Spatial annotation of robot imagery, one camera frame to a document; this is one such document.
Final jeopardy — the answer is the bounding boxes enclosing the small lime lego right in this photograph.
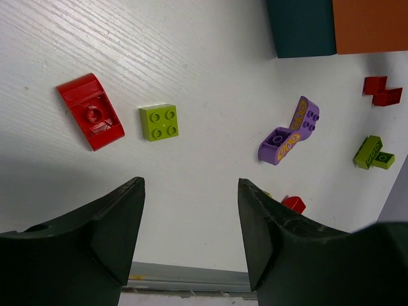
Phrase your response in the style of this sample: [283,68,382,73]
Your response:
[372,152,395,170]

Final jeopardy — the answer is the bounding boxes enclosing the teal orange drawer cabinet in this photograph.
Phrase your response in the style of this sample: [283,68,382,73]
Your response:
[266,1,407,59]

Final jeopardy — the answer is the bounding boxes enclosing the small red lego brick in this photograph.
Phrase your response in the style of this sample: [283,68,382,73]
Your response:
[363,76,388,96]

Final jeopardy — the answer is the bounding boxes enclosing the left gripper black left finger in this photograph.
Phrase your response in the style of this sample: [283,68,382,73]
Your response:
[1,177,145,305]

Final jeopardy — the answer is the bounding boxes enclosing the red long lego brick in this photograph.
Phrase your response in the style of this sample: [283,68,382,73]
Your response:
[372,87,403,107]

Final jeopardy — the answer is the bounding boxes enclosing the lime 2x2 lego left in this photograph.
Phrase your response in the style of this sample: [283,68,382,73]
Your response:
[139,104,179,142]

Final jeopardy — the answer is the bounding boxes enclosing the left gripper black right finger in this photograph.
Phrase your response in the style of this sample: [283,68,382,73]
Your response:
[238,178,407,305]

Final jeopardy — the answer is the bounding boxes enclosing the red 2x3 lego brick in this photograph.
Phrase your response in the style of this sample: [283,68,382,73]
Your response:
[281,196,306,214]

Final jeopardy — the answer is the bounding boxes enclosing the lime 2x3 lego right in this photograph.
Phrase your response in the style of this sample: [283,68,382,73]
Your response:
[353,135,383,170]

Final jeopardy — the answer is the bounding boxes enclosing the red curved lego piece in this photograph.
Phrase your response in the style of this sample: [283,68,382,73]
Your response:
[57,73,125,151]

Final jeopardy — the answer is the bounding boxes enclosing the purple curved patterned lego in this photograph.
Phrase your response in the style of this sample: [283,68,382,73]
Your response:
[258,96,320,166]

